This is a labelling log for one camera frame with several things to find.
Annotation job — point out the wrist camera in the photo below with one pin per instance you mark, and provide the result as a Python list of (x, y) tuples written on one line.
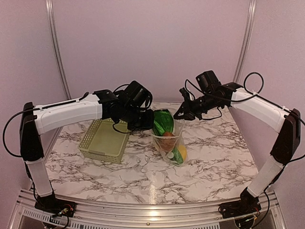
[(208, 81), (137, 95)]

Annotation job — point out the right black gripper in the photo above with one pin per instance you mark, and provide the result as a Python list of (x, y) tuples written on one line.
[(186, 115)]

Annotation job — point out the brown orange round toy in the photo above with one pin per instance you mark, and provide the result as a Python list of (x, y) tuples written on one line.
[(167, 142)]

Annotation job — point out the clear zip top bag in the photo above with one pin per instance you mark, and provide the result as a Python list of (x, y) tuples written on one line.
[(178, 132)]

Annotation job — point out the left aluminium frame post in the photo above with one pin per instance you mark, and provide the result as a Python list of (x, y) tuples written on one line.
[(56, 48)]

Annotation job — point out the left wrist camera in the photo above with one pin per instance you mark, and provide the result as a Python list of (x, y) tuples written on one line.
[(137, 95)]

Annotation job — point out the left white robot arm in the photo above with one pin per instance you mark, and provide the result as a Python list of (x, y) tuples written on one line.
[(130, 105)]

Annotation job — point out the right aluminium frame post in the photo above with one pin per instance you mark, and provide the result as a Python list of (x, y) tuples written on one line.
[(246, 39)]

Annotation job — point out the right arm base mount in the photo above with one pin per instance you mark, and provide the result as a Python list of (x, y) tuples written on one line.
[(246, 205)]

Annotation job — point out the yellow lemon toy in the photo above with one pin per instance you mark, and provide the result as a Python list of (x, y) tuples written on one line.
[(183, 152)]

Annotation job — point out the aluminium frame post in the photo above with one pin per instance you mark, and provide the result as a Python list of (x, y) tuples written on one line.
[(56, 48), (246, 39)]

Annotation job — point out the green perforated plastic basket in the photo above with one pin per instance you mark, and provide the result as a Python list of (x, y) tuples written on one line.
[(105, 141)]

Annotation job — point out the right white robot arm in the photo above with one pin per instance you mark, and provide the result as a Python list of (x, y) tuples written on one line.
[(282, 125)]

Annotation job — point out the front aluminium rail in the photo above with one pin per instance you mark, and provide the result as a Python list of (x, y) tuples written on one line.
[(90, 214)]

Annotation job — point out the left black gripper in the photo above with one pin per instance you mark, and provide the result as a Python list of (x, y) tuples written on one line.
[(147, 124)]

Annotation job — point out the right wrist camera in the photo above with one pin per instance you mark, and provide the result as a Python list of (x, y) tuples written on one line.
[(208, 81)]

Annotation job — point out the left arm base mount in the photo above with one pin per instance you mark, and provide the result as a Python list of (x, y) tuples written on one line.
[(57, 207)]

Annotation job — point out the bright green pepper toy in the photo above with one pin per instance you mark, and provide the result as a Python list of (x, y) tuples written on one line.
[(177, 157)]

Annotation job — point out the green bok choy toy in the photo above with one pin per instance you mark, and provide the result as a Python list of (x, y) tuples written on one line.
[(163, 122)]

